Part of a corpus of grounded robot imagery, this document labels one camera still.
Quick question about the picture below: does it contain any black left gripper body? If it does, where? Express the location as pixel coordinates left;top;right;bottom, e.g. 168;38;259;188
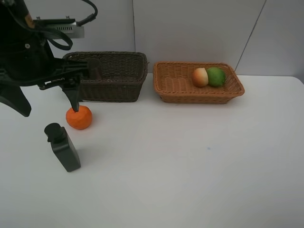
0;26;89;90

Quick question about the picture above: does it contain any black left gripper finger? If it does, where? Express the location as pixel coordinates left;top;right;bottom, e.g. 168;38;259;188
0;81;31;117
61;82;80;112

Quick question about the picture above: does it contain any orange mandarin fruit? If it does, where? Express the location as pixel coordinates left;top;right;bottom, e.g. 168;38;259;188
66;105;93;130

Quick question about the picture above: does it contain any purple translucent plastic cup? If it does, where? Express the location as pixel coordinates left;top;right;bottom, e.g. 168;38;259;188
87;58;101;80

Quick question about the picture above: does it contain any black pump bottle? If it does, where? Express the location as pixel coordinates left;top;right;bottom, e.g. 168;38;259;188
44;123;81;172

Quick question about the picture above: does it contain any red yellow peach fruit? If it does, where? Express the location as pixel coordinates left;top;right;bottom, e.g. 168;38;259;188
192;68;209;87

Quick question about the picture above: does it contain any green lime fruit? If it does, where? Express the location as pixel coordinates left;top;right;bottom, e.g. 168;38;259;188
206;67;226;87

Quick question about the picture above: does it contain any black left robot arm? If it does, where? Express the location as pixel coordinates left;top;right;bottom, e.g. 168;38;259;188
0;0;98;117

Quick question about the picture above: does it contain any dark brown wicker basket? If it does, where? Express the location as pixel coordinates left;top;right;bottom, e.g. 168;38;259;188
63;51;148;103

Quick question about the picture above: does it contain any orange wicker basket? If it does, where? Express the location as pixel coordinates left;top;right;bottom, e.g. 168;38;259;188
153;61;245;104

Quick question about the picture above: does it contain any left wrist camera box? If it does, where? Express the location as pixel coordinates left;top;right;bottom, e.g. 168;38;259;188
33;17;85;39

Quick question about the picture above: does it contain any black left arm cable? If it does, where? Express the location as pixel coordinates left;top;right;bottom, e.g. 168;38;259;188
42;0;98;51

